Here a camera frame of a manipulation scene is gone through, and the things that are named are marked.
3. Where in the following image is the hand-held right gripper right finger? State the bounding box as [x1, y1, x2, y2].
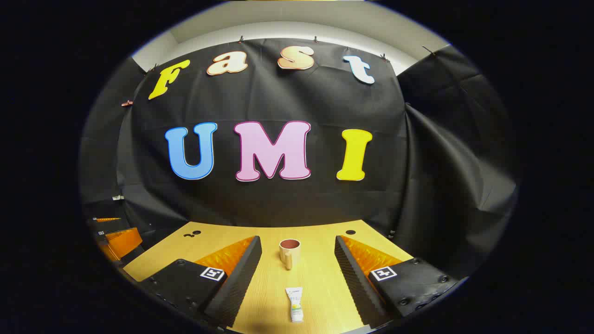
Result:
[334, 235, 465, 329]

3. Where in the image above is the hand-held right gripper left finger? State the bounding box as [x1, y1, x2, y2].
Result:
[137, 236, 263, 329]

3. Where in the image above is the wooden desktop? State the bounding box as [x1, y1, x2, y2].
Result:
[122, 220, 414, 334]

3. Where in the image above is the black backdrop cloth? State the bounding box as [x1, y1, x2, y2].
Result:
[80, 38, 519, 279]

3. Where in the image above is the beige cup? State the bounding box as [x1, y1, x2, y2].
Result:
[279, 239, 301, 270]

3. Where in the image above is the white toothpaste tube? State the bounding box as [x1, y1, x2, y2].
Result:
[285, 287, 304, 323]

